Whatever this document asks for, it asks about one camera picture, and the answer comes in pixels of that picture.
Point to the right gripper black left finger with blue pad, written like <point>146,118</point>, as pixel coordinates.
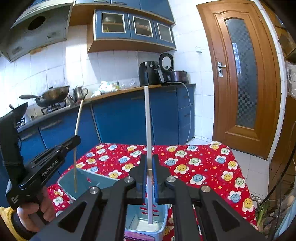
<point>99,214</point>

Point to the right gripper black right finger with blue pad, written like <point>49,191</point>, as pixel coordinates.
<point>199,213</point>

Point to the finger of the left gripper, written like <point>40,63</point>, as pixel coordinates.
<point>70,143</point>

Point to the white chopstick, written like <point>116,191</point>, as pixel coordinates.
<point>149,156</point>

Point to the blue kitchen base cabinets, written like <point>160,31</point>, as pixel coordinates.
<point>119,119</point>

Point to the left hand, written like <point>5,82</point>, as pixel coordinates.
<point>27,211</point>

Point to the light blue chopsticks box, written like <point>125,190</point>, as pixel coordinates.
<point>136,224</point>

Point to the steel kettle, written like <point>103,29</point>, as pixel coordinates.
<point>79,93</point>

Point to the black wok on stove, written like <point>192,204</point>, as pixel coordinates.
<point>50,97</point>

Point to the red smiley flower cloth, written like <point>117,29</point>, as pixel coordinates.
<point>212,164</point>

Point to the black wok far left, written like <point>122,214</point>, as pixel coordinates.
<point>19,112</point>

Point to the black air fryer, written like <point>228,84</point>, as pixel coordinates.
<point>150,73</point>

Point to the grey range hood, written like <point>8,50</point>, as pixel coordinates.
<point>43,23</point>

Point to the black rice cooker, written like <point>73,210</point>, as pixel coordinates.
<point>170,75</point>

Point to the wooden door with glass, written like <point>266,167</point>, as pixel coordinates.
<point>247,98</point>

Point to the blue wall cabinet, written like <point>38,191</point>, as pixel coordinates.
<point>120,31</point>

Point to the steel door handle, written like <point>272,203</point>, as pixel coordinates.
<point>220,67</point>

